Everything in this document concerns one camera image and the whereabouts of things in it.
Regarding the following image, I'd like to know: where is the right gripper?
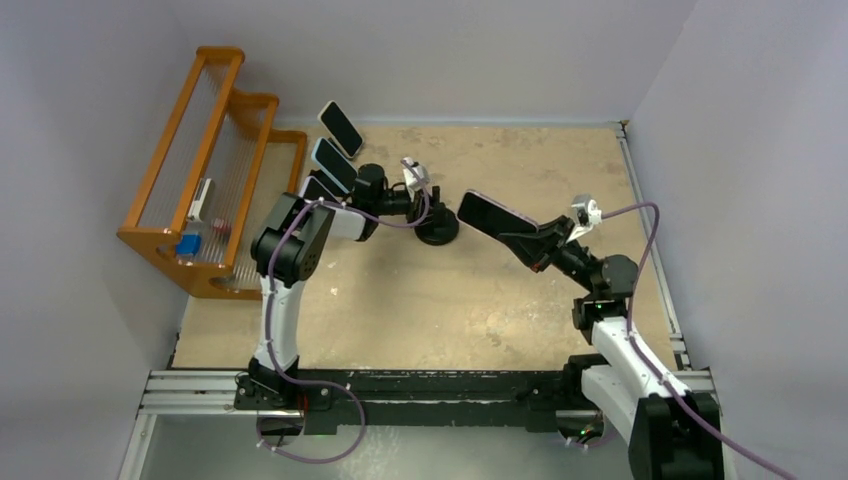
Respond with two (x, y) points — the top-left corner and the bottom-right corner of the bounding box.
(498, 215), (598, 295)

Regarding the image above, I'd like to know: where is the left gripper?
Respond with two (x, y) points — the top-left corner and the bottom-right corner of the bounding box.
(373, 187), (446, 228)

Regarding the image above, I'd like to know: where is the black round base stand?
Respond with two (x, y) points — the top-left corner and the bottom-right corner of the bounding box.
(414, 206), (459, 246)

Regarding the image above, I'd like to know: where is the white smartphone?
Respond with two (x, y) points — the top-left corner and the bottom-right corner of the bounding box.
(317, 100), (364, 159)
(300, 176), (341, 203)

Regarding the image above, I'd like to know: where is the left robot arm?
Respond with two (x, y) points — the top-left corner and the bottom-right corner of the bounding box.
(244, 157), (436, 409)

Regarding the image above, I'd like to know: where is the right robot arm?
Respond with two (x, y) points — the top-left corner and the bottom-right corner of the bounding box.
(496, 217), (725, 479)

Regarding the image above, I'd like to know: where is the orange wooden rack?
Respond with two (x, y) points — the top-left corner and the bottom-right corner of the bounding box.
(117, 46), (308, 300)

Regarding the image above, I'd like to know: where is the white item in rack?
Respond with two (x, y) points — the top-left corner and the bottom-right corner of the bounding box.
(186, 178), (215, 223)

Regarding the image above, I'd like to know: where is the blue block in rack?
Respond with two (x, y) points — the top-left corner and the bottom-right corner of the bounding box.
(175, 233), (202, 258)

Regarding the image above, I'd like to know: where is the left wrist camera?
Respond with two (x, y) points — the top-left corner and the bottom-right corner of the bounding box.
(401, 157), (430, 196)

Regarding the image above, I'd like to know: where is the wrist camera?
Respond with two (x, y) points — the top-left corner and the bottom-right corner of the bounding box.
(568, 194), (602, 241)
(401, 157), (430, 196)

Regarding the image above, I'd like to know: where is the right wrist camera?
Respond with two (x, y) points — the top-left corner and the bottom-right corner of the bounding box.
(568, 194), (602, 241)

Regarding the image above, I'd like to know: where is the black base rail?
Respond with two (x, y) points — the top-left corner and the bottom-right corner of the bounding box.
(234, 362), (605, 440)

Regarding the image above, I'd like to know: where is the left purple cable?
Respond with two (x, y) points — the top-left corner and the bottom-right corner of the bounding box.
(254, 158), (368, 465)

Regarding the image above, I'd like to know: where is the aluminium frame rail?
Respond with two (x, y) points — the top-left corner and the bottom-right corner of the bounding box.
(119, 370), (723, 480)

